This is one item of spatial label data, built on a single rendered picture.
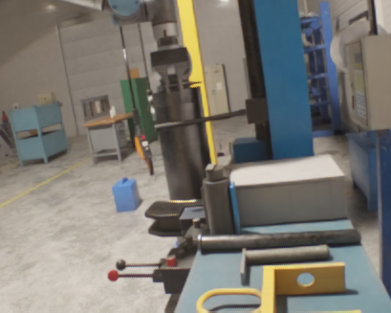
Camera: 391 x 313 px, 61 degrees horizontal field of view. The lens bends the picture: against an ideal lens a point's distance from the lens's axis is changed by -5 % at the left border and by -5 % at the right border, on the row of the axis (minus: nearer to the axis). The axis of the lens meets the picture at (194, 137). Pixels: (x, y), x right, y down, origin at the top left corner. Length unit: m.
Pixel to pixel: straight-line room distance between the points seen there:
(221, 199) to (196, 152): 0.56
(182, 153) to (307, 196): 0.62
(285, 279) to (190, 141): 0.85
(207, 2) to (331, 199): 11.63
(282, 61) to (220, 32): 10.89
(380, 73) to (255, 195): 0.85
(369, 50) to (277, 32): 0.43
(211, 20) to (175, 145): 10.98
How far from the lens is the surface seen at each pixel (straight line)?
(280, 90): 1.36
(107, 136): 7.51
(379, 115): 1.62
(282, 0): 1.38
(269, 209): 1.02
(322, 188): 1.01
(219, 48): 12.18
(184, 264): 0.99
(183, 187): 1.48
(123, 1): 1.08
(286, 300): 0.74
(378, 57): 1.61
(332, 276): 0.73
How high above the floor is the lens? 1.50
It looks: 10 degrees down
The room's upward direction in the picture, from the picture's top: 9 degrees counter-clockwise
